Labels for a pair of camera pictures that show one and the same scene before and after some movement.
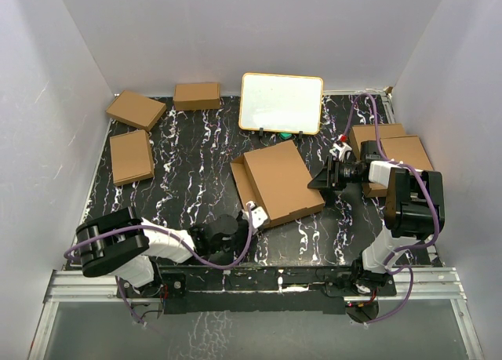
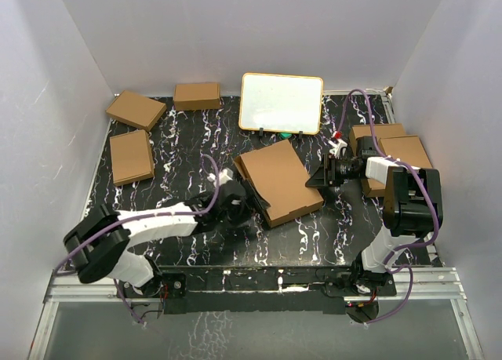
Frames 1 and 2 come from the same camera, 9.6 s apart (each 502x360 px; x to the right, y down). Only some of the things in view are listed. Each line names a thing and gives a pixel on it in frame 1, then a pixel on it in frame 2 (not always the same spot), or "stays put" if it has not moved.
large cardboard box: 278,179 stays put
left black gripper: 243,227 -> 248,199
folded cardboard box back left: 135,109 stays put
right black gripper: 334,173 stays put
